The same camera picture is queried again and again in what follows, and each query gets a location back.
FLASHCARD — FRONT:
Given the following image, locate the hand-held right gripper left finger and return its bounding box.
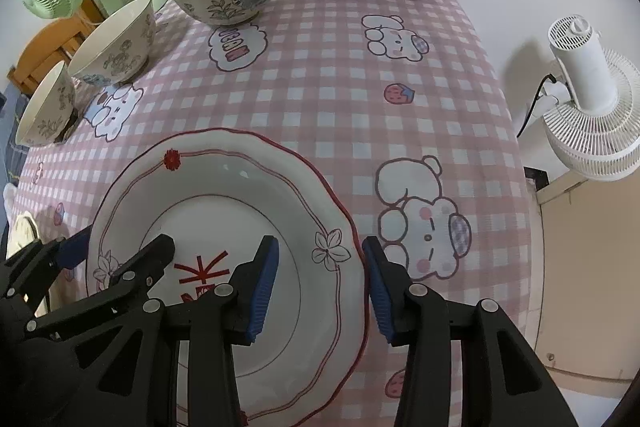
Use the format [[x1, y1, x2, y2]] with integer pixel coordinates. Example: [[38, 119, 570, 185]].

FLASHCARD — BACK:
[[60, 235, 281, 427]]

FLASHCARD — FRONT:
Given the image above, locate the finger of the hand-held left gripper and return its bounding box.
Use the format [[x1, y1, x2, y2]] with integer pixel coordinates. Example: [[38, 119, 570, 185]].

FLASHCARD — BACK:
[[22, 234, 176, 340], [0, 227, 92, 308]]

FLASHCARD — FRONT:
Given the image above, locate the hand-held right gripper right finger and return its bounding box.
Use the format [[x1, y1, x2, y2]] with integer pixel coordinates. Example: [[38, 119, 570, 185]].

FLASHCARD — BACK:
[[362, 235, 576, 427]]

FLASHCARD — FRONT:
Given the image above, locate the white plate with red rim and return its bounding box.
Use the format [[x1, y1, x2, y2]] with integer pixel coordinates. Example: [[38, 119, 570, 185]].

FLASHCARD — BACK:
[[85, 127, 371, 423]]

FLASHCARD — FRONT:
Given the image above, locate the cream floral bowl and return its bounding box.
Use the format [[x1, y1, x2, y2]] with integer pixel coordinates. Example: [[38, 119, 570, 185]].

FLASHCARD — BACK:
[[15, 59, 77, 148]]

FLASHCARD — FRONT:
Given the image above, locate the pink checkered printed tablecloth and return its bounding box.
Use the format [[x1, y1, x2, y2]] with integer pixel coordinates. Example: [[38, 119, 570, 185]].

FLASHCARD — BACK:
[[10, 0, 538, 427]]

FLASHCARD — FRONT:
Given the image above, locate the cream bowl with blue print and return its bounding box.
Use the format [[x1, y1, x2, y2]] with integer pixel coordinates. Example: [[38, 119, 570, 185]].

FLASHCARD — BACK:
[[67, 0, 156, 85]]

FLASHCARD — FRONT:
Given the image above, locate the wooden bed headboard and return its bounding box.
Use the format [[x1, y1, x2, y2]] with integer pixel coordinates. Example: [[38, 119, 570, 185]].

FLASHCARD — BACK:
[[7, 7, 108, 95]]

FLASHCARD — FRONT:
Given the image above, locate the beige cabinet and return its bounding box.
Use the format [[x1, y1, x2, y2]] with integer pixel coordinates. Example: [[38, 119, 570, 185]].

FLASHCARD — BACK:
[[522, 167, 640, 383]]

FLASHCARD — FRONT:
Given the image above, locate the white clip fan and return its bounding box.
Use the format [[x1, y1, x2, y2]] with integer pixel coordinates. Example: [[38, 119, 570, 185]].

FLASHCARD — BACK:
[[542, 17, 640, 180]]

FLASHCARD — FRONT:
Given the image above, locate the black fan cable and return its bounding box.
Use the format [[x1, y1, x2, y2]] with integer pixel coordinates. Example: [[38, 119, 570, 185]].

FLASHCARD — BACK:
[[517, 74, 558, 138]]

